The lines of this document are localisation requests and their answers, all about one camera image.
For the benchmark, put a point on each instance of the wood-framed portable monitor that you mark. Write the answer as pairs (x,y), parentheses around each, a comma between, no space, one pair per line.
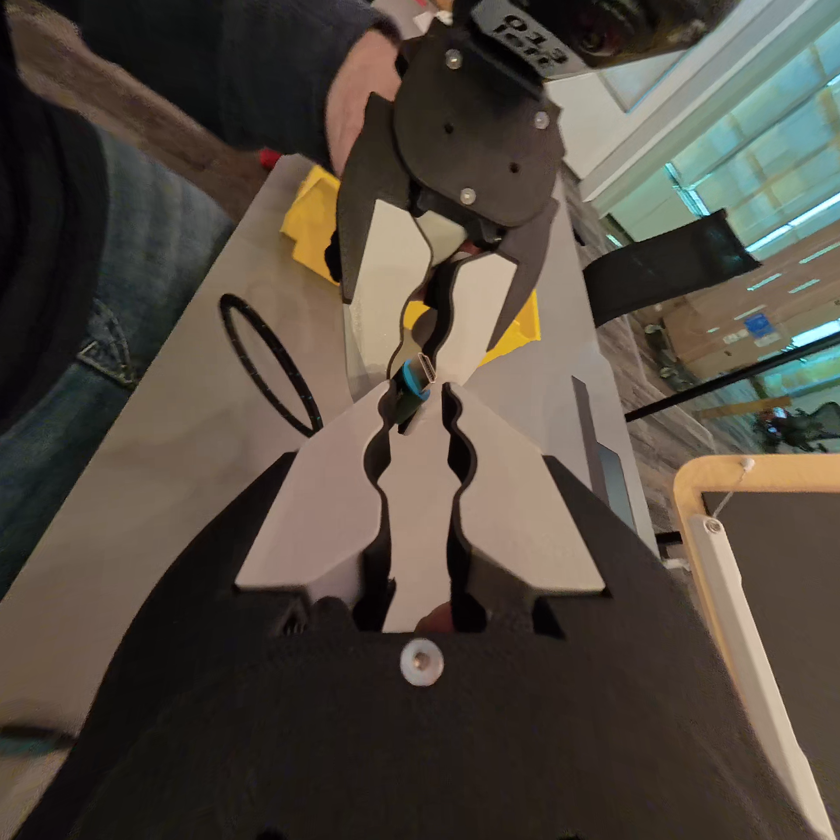
(787,590)

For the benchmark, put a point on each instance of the person's blue jeans leg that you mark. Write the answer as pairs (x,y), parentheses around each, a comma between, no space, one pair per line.
(151,262)

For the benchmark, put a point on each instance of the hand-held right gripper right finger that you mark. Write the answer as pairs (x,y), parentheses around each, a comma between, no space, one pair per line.
(525,525)

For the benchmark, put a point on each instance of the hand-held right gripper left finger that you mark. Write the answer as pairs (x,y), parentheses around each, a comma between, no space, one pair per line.
(308,525)

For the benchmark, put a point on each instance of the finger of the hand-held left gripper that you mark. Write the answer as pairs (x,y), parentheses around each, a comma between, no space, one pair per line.
(485,295)
(387,262)

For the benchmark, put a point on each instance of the white monitor stand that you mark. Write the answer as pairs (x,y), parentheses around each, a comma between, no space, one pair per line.
(741,623)

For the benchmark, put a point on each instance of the person's left hand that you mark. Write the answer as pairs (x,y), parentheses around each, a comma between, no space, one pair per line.
(358,85)

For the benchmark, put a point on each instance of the yellow plastic bin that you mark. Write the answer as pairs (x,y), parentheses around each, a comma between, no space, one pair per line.
(308,229)

